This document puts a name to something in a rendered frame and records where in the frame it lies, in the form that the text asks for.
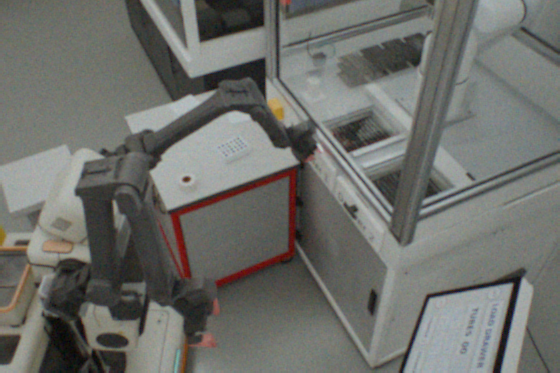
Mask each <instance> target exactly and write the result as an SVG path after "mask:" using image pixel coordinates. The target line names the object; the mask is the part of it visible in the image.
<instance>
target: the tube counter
mask: <svg viewBox="0 0 560 373"><path fill-rule="evenodd" d="M473 341H474V340H470V341H462V342H458V345H457V351H456V354H455V357H454V360H453V363H452V369H451V371H450V373H465V372H466V369H467V362H468V359H469V356H470V353H471V350H472V344H473Z"/></svg>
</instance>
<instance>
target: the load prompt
mask: <svg viewBox="0 0 560 373"><path fill-rule="evenodd" d="M504 305H505V299H501V300H496V301H490V302H487V306H486V309H485V312H484V318H483V322H482V324H481V328H480V331H479V334H478V340H477V344H476V346H475V350H474V353H473V359H472V362H471V366H470V368H469V372H468V373H488V371H489V368H490V361H491V357H492V354H493V350H494V346H495V339H496V337H497V333H498V330H499V326H500V319H501V316H502V312H503V309H504Z"/></svg>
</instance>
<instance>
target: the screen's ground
mask: <svg viewBox="0 0 560 373"><path fill-rule="evenodd" d="M500 286H504V287H503V290H502V293H501V297H500V299H497V300H501V299H505V305H504V309H503V312H502V316H501V319H500V326H499V330H498V333H497V337H496V339H495V346H494V350H493V354H492V357H491V361H490V368H489V371H488V373H491V372H492V369H493V365H494V362H495V358H496V351H497V347H498V344H499V340H500V337H501V330H502V326H503V323H504V319H505V316H506V309H507V305H508V302H509V298H510V295H511V291H512V284H504V285H500ZM488 289H489V288H487V289H486V288H482V289H478V290H473V291H468V292H464V293H455V294H451V295H449V298H448V300H447V303H446V308H450V307H461V306H466V305H468V306H467V308H466V311H465V314H464V317H463V320H462V326H461V328H460V331H459V334H458V337H457V342H456V345H455V349H454V351H453V354H452V356H451V363H450V365H449V369H448V371H447V373H450V371H451V369H452V363H453V360H454V357H455V354H456V351H457V345H458V342H462V341H470V340H474V341H473V344H472V350H471V353H470V356H469V359H468V362H467V369H466V372H465V373H468V372H469V368H470V366H471V362H472V359H473V353H474V350H475V346H476V344H477V340H478V334H479V331H480V328H481V324H482V322H483V318H484V312H485V309H486V306H487V302H485V299H486V295H487V293H488ZM437 298H439V297H437ZM437 298H430V299H429V302H428V305H427V307H426V311H425V314H424V317H423V318H422V321H421V324H420V328H419V331H418V333H417V336H416V338H415V343H414V345H413V347H412V350H411V352H410V355H409V359H408V362H407V365H406V367H405V369H404V372H403V373H406V372H407V370H408V367H409V365H410V364H409V362H410V360H411V358H412V355H413V353H414V350H419V349H428V348H429V349H430V347H431V344H432V341H433V339H434V336H435V331H436V328H437V326H438V323H439V320H440V315H441V313H442V310H443V309H445V308H442V309H437V310H433V306H434V304H435V302H436V299H437ZM438 314H440V315H439V318H438V320H437V323H436V326H435V328H434V333H433V336H432V339H431V341H430V344H425V345H417V346H416V343H417V340H418V338H419V336H420V333H421V328H422V325H423V324H424V321H425V318H426V317H427V316H433V315H438ZM429 349H428V351H427V354H426V356H425V359H424V361H423V367H422V369H421V372H420V373H422V372H423V369H424V364H425V361H426V359H427V356H428V354H429Z"/></svg>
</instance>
